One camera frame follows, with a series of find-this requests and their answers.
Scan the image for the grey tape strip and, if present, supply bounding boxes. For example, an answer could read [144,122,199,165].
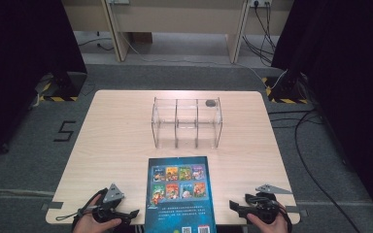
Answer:
[41,201,65,212]
[285,205,309,217]

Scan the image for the black hanging power cables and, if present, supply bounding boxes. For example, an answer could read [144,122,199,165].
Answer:
[241,2,278,67]

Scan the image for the clear acrylic divided rack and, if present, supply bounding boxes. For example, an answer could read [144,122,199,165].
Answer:
[151,95,224,150]

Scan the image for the blue picture book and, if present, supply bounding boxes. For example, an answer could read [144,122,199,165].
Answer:
[144,155,219,233]

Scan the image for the beige wooden desk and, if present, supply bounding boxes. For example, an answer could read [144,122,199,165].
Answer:
[61,0,295,64]

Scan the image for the black gripper wrist strap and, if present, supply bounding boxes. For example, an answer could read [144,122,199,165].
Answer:
[54,188,109,231]

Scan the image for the black yellow striped stand base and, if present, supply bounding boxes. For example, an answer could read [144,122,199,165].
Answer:
[261,72,309,105]
[33,71,88,103]

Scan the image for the black curtain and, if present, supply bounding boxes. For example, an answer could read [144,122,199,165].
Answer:
[0,0,88,166]
[271,0,373,224]

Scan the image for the person's left hand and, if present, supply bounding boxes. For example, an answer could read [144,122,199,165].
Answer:
[72,193,123,233]

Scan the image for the long black floor cable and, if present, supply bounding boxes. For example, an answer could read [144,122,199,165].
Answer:
[293,109,362,233]

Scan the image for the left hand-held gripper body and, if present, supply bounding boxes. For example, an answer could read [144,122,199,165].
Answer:
[91,183,125,224]

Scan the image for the bundle of black cables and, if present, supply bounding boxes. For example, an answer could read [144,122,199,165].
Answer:
[267,109,325,130]

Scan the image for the white wall socket strip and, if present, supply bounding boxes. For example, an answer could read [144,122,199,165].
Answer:
[249,0,273,8]

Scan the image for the short black floor cable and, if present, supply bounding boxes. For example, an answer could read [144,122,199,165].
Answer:
[77,31,115,52]

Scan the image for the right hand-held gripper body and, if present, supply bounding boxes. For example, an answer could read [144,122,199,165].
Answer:
[244,183,293,225]

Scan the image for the person's right hand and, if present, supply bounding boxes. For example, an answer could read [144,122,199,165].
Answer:
[246,203,289,233]

